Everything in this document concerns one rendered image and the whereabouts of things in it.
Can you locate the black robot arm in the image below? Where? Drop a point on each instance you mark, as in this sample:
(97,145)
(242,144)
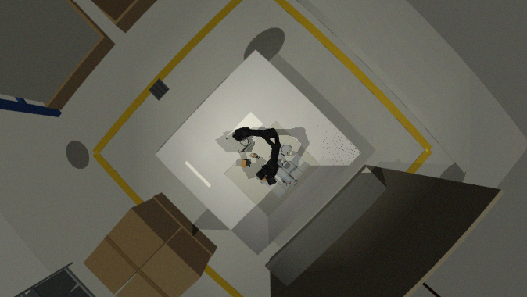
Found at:
(271,170)

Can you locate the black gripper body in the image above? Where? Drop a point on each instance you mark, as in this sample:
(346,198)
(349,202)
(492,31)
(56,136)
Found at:
(260,175)

